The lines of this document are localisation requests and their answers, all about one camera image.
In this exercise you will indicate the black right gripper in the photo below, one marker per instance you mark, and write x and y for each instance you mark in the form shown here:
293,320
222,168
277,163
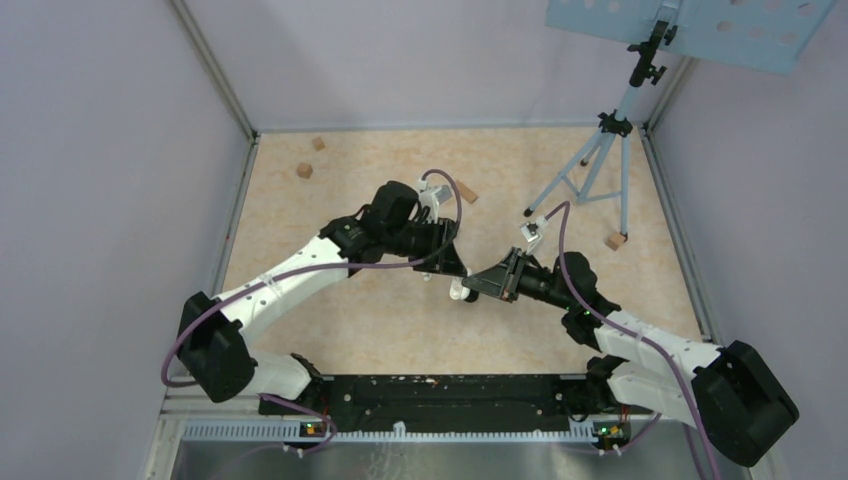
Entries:
503,279

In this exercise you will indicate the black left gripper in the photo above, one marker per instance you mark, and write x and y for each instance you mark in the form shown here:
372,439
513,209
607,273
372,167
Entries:
442,253

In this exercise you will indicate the white oval charging case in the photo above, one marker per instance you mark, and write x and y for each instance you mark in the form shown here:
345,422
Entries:
458,291

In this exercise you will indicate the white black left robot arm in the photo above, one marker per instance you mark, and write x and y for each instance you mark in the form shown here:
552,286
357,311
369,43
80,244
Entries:
215,332

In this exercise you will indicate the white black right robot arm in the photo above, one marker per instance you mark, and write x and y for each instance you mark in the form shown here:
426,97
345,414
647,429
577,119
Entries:
727,393

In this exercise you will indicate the long wooden block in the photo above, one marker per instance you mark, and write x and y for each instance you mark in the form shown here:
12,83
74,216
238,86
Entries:
466,193

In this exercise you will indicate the wooden block under tripod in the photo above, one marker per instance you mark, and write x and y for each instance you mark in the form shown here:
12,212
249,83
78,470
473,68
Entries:
616,240

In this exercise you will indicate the wooden cube left side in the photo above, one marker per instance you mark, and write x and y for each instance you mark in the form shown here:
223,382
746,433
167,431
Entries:
304,170

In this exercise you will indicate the light blue tripod stand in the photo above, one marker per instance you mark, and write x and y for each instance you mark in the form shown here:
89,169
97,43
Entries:
581,171

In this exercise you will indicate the light blue perforated panel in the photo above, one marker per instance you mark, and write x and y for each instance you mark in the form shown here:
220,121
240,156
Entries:
762,35

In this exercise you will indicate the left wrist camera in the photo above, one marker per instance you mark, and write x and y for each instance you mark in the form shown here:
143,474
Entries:
432,198

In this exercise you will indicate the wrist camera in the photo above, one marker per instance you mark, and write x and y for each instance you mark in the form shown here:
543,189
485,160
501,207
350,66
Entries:
533,233
432,198

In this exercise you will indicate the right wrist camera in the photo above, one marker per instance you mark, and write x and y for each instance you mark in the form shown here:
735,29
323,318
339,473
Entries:
533,233

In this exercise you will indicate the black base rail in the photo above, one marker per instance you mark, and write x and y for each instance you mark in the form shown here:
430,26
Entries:
498,403

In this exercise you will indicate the white slotted cable duct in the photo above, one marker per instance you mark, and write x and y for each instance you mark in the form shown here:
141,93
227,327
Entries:
292,431

